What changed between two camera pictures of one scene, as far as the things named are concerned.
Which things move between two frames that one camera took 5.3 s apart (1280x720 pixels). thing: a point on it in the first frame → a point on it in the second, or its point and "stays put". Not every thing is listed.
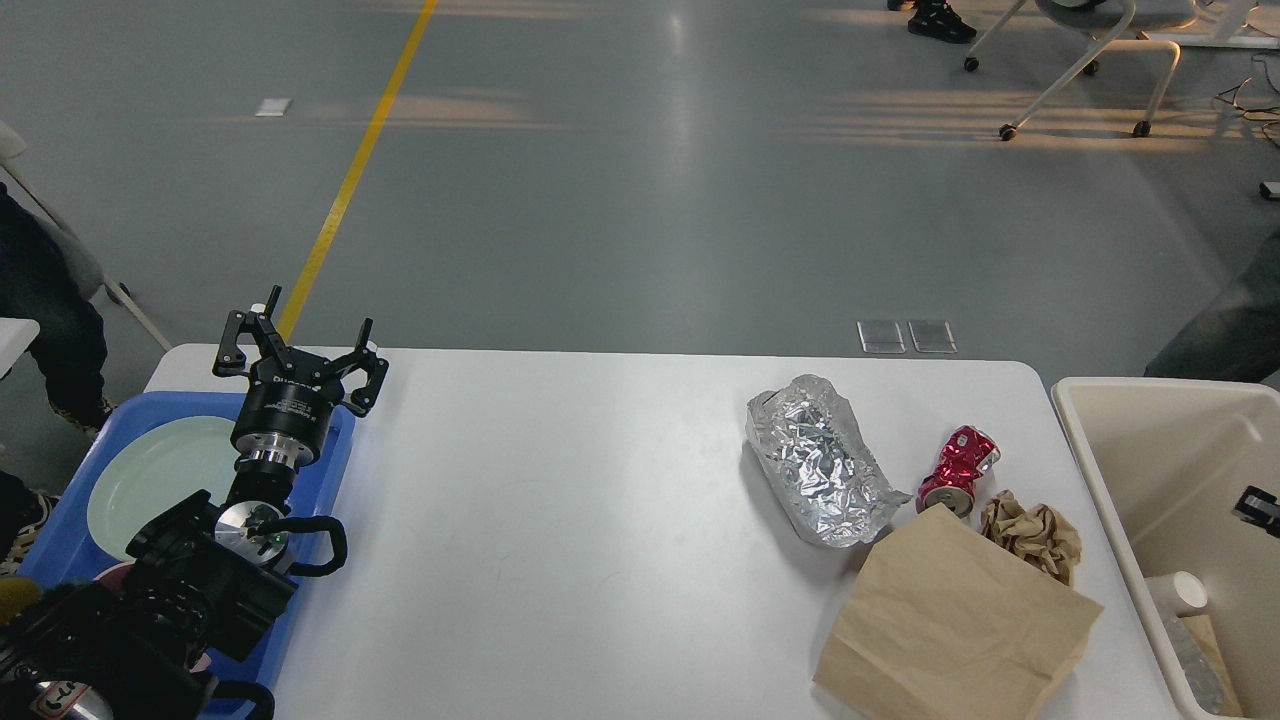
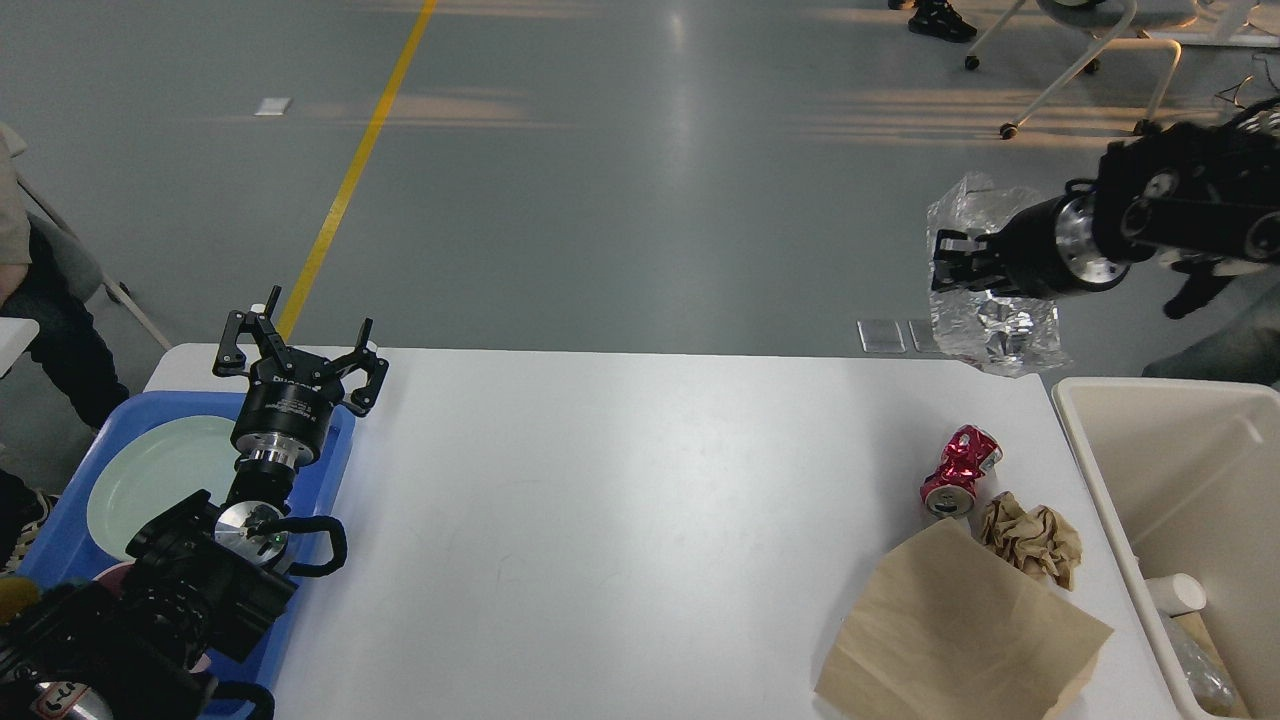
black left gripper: x=283 y=417 stays put
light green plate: x=156 y=471 stays put
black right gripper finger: x=1259 y=507 → x=955 y=246
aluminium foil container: x=811 y=464 → x=1001 y=336
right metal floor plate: x=932 y=336 stays put
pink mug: x=119 y=579 stays put
